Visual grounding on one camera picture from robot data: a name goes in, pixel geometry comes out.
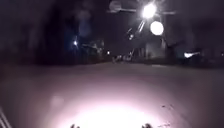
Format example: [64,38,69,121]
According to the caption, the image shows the street lamp pole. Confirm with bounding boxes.
[127,2,158,58]

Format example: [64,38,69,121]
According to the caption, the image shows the grey asphalt road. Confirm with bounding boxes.
[0,61,224,128]

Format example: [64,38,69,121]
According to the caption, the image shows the building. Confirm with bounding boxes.
[143,33,178,61]

